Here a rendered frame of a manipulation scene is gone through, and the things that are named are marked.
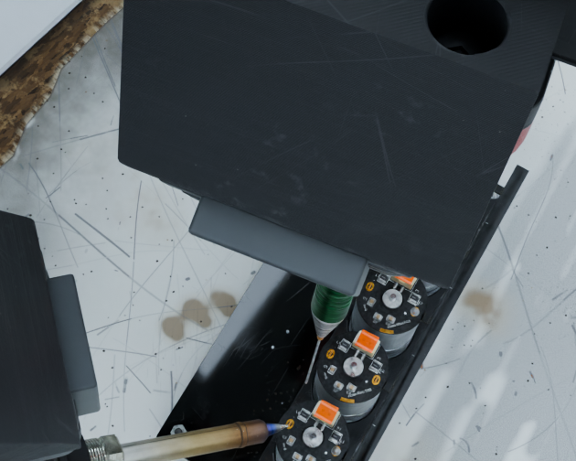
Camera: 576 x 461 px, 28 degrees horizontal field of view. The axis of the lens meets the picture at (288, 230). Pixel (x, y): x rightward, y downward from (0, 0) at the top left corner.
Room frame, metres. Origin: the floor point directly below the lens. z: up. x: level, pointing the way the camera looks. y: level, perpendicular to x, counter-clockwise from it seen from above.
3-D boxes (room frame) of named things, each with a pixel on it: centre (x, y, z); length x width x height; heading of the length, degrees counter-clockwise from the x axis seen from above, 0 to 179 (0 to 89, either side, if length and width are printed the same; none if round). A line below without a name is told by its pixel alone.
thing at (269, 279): (0.12, -0.02, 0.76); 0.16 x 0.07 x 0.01; 152
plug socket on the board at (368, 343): (0.09, -0.03, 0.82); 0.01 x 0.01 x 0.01; 62
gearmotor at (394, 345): (0.11, -0.04, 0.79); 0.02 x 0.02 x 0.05
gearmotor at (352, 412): (0.08, -0.02, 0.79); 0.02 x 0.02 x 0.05
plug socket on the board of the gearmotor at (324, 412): (0.06, -0.02, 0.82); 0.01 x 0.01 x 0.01; 62
